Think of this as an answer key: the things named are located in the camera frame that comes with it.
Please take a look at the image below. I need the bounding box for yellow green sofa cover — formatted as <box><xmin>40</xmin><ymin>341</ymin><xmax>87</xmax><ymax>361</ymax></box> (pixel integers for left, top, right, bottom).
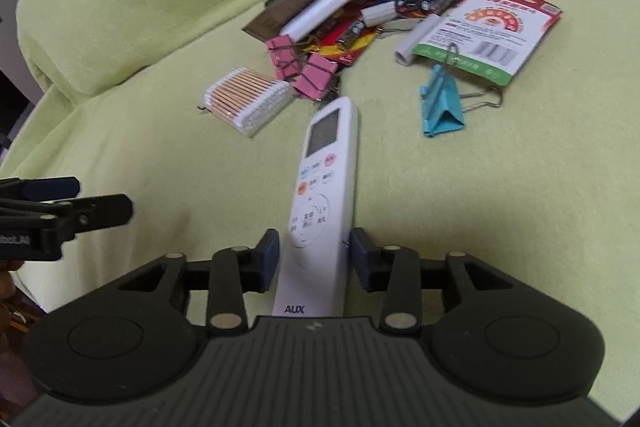
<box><xmin>0</xmin><ymin>0</ymin><xmax>640</xmax><ymax>323</ymax></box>

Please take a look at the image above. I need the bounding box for red yellow packet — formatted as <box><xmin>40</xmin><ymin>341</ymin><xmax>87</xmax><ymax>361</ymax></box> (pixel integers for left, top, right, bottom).
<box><xmin>314</xmin><ymin>15</ymin><xmax>378</xmax><ymax>67</ymax></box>

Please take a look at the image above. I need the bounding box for white AUX remote control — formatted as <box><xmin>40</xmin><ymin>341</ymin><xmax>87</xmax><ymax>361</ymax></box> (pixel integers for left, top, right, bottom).
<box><xmin>272</xmin><ymin>96</ymin><xmax>359</xmax><ymax>317</ymax></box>

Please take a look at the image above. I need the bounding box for left hand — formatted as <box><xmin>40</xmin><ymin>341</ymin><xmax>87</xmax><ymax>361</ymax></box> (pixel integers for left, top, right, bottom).
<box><xmin>0</xmin><ymin>260</ymin><xmax>24</xmax><ymax>303</ymax></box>

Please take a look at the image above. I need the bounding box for bag of cotton swabs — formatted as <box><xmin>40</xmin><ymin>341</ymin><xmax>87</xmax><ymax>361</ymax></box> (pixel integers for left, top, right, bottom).
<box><xmin>198</xmin><ymin>67</ymin><xmax>294</xmax><ymax>138</ymax></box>

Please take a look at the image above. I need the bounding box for pink binder clip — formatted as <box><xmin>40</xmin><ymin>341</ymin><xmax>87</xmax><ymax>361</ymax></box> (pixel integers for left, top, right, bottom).
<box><xmin>293</xmin><ymin>53</ymin><xmax>338</xmax><ymax>102</ymax></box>
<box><xmin>265</xmin><ymin>35</ymin><xmax>302</xmax><ymax>80</ymax></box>

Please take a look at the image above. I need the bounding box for grey cylindrical tube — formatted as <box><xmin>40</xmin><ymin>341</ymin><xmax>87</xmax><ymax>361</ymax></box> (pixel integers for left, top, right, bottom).
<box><xmin>394</xmin><ymin>14</ymin><xmax>440</xmax><ymax>66</ymax></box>

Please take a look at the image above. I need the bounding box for teal binder clip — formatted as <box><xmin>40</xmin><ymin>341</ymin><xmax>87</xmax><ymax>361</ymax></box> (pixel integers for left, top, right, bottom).
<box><xmin>420</xmin><ymin>64</ymin><xmax>465</xmax><ymax>138</ymax></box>

